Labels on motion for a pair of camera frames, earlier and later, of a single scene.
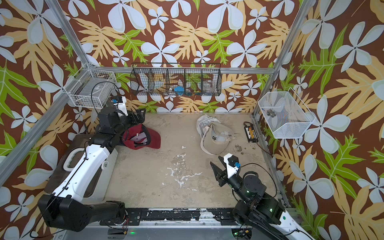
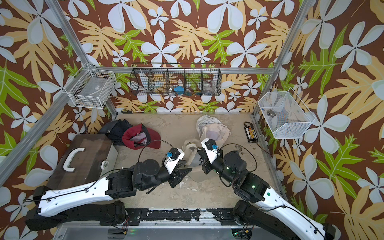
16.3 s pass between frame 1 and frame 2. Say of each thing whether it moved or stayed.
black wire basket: stayed
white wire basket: stayed
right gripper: moved
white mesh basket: stayed
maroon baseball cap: stayed
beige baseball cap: moved
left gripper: moved
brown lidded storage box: stayed
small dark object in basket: stayed
